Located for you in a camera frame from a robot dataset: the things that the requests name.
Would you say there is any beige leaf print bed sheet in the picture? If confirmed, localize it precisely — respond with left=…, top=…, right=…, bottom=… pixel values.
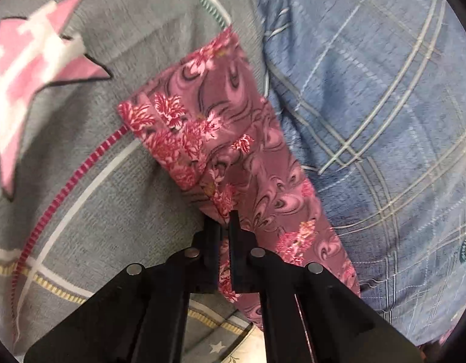
left=203, top=323, right=266, bottom=363

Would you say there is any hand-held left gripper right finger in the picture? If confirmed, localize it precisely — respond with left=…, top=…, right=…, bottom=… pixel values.
left=229, top=211, right=423, bottom=363

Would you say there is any blue plaid pillow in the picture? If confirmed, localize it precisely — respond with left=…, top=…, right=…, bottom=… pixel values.
left=228, top=0, right=466, bottom=348

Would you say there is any pink floral pillow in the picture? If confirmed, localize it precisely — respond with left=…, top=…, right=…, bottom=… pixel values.
left=117, top=26, right=361, bottom=331

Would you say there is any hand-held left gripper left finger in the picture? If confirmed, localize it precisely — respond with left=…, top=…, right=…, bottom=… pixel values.
left=24, top=217, right=222, bottom=363

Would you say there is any grey blanket with pink star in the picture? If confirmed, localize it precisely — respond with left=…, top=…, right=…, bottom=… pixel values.
left=0, top=0, right=266, bottom=358

